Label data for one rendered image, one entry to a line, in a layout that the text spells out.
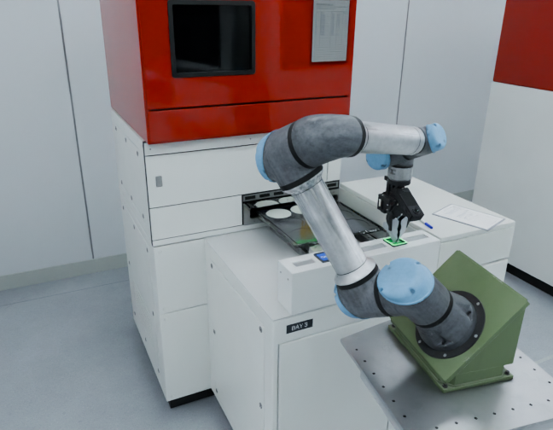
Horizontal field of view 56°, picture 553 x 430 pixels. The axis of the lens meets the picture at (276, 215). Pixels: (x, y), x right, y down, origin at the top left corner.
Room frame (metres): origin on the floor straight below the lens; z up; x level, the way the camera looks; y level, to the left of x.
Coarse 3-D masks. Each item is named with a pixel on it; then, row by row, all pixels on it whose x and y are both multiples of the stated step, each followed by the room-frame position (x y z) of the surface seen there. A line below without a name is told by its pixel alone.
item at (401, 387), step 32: (352, 352) 1.12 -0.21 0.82; (384, 352) 1.12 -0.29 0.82; (384, 384) 1.00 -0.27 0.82; (416, 384) 1.00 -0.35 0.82; (512, 384) 1.01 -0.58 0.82; (544, 384) 1.01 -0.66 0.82; (416, 416) 0.90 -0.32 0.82; (448, 416) 0.90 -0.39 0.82; (480, 416) 0.90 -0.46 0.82; (512, 416) 0.90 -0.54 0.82; (544, 416) 0.90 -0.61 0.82
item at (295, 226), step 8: (272, 208) 1.95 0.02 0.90; (280, 208) 1.95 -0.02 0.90; (288, 208) 1.95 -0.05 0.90; (344, 208) 1.96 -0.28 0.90; (264, 216) 1.87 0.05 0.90; (296, 216) 1.87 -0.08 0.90; (344, 216) 1.88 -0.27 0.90; (352, 216) 1.88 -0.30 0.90; (280, 224) 1.78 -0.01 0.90; (288, 224) 1.78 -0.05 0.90; (296, 224) 1.79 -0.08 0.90; (304, 224) 1.79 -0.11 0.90; (352, 224) 1.79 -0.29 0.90; (360, 224) 1.79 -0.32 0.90; (368, 224) 1.79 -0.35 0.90; (288, 232) 1.71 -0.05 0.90; (296, 232) 1.72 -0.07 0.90; (304, 232) 1.72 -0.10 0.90; (312, 232) 1.72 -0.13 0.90; (352, 232) 1.72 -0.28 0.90; (296, 240) 1.65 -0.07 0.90; (304, 240) 1.65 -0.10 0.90; (312, 240) 1.65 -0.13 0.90
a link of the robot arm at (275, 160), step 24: (264, 144) 1.18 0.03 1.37; (288, 144) 1.12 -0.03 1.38; (264, 168) 1.17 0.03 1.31; (288, 168) 1.13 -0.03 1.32; (312, 168) 1.13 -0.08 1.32; (288, 192) 1.15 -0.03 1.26; (312, 192) 1.14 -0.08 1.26; (312, 216) 1.14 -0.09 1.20; (336, 216) 1.15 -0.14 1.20; (336, 240) 1.13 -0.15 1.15; (336, 264) 1.13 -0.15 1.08; (360, 264) 1.12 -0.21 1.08; (336, 288) 1.16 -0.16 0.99; (360, 288) 1.10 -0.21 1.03; (360, 312) 1.10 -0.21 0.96
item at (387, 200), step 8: (384, 176) 1.56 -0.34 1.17; (392, 184) 1.50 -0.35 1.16; (400, 184) 1.49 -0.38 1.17; (408, 184) 1.50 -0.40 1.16; (384, 192) 1.56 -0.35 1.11; (392, 192) 1.53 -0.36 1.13; (384, 200) 1.52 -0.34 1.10; (392, 200) 1.50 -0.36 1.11; (384, 208) 1.53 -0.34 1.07; (392, 208) 1.50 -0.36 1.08; (400, 208) 1.49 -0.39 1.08
